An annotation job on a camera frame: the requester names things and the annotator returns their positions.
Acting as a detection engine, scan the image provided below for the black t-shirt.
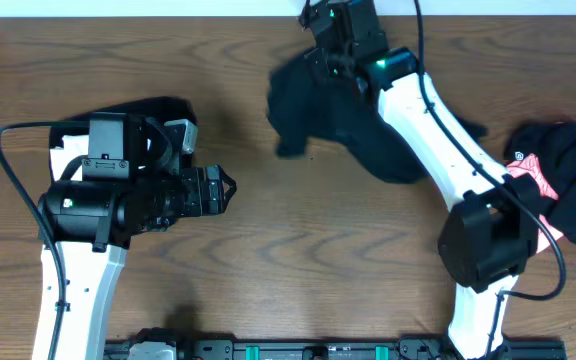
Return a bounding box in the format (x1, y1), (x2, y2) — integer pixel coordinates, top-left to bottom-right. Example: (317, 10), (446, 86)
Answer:
(267, 47), (489, 184)

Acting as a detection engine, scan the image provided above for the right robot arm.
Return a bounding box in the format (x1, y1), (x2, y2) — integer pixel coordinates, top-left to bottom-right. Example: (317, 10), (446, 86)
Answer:
(299, 1), (539, 359)

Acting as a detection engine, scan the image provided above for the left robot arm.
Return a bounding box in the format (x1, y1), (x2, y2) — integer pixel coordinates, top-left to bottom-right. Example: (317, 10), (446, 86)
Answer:
(32, 112), (237, 359)

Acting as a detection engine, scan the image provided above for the black fabric storage container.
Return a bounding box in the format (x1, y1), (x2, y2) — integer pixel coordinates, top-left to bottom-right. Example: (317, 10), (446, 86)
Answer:
(49, 96), (197, 149)

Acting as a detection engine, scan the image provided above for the white folded garment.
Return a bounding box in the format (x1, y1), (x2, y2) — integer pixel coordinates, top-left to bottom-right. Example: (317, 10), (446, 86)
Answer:
(49, 135), (89, 181)

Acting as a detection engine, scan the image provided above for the pink crumpled garment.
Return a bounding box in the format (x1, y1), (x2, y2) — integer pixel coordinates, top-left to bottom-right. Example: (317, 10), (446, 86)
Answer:
(506, 153), (563, 253)

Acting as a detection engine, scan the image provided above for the black crumpled garment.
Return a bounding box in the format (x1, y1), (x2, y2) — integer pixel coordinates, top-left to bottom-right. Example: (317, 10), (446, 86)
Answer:
(503, 122), (576, 245)

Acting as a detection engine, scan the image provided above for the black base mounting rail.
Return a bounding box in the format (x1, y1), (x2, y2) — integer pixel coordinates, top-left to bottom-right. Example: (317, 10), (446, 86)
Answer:
(102, 329), (568, 360)

